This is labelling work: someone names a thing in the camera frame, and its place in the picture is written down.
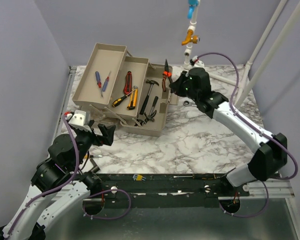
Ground blue valve handle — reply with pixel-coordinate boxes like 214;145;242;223
187;0;200;20

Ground orange handled tool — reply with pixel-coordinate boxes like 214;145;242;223
83;154;103;159

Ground orange black long-nose pliers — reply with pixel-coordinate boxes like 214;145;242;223
161;59;173;92

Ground yellow hex key set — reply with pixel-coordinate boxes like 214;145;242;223
132;174;146;181

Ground red black utility knife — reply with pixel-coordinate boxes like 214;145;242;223
123;71;133;94

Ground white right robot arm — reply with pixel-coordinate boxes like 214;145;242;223
169;67;288;196

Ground black metal base rail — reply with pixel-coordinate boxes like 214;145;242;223
80;173;250;209

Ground yellow black utility knife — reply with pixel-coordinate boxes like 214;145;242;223
127;86;138;111

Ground blue handled screwdriver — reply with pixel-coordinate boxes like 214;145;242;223
95;71;103;97

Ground aluminium extrusion frame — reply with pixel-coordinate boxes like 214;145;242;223
17;66;77;240

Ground grey black wire stripper pliers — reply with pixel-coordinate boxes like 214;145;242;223
133;118;148;127

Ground blue red screwdriver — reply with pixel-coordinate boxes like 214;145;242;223
101;70;112;92

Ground yellow black screwdriver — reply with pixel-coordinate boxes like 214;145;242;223
112;88;138;108

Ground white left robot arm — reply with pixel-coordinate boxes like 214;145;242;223
0;123;116;240

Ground white PVC pipe frame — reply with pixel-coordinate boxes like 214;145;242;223
183;0;300;107

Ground chrome ratchet wrench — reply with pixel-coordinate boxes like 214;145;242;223
183;100;197;108

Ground orange brass tap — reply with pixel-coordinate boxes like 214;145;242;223
181;29;201;46

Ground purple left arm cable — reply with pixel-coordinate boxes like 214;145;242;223
8;113;132;237

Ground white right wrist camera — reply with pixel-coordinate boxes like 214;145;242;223
189;55;205;68

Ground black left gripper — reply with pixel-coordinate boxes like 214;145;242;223
70;120;116;170

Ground translucent grey-brown toolbox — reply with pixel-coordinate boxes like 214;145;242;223
72;43;179;137

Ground black-handled claw hammer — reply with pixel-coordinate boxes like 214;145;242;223
139;79;159;115

